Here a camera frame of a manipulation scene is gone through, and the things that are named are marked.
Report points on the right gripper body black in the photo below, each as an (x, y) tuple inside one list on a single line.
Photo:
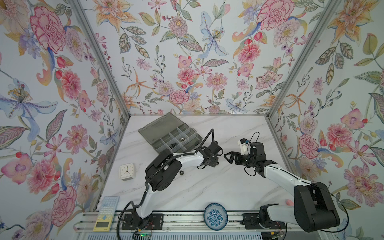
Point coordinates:
[(244, 160)]

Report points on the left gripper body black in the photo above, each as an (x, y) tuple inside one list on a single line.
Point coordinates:
[(213, 161)]

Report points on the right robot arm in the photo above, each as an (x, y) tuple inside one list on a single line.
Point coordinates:
[(313, 208)]

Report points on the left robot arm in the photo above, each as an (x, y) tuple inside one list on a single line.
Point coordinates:
[(161, 172)]

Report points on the grey plastic organizer box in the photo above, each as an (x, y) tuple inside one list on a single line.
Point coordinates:
[(168, 129)]

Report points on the pink eraser toy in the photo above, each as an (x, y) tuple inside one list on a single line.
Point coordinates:
[(289, 203)]

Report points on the blue white patterned plate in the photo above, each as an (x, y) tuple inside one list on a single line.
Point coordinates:
[(215, 217)]

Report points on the white square clock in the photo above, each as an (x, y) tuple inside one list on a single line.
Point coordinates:
[(127, 172)]

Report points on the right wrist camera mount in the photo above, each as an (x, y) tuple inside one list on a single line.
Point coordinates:
[(244, 146)]

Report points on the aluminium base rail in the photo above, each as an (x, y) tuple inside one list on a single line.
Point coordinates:
[(189, 221)]

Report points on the yellow green device on rail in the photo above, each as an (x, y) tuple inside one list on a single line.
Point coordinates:
[(106, 214)]

